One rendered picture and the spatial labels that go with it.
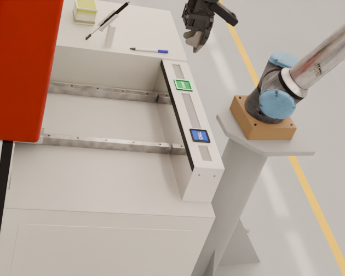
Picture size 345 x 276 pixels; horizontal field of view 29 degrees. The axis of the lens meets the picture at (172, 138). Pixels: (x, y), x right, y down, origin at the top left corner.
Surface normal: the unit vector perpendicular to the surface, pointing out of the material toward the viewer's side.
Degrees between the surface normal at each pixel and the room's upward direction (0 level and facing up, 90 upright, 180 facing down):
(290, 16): 0
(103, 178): 0
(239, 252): 90
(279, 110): 99
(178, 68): 0
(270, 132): 90
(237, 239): 90
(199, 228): 90
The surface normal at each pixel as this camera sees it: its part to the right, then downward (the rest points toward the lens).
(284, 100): -0.27, 0.66
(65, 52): 0.18, 0.65
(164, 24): 0.26, -0.76
